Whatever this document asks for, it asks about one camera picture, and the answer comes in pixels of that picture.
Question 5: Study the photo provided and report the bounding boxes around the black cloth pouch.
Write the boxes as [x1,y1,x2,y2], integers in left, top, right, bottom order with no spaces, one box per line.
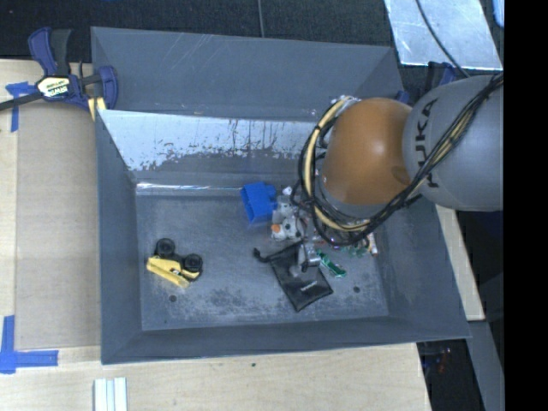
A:
[253,242,335,313]

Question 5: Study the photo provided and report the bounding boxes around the pale wood flat board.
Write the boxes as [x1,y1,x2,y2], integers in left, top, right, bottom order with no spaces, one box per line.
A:
[15,100,104,351]

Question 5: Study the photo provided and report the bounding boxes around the grey metal bin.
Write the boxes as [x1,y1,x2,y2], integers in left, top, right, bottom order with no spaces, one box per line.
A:
[89,26,473,366]

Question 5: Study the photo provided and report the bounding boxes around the blue toy block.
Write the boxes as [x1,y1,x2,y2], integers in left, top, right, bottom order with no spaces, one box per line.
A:
[240,182,277,229]

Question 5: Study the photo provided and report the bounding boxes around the yellow toy car black wheels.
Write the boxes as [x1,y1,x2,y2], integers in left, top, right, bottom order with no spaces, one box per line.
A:
[146,237,204,289]

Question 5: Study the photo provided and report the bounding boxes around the white and orange toy animal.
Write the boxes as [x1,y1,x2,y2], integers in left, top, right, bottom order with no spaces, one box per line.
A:
[271,185,304,242]

